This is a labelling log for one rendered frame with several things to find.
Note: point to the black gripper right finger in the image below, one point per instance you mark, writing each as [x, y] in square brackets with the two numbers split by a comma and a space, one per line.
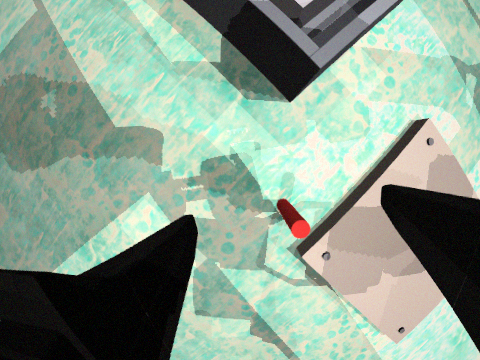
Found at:
[443, 230]

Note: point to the dark red peg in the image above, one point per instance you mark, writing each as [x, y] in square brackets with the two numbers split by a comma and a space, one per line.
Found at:
[299, 227]

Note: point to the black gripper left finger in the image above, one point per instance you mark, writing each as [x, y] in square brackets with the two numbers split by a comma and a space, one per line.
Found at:
[127, 308]

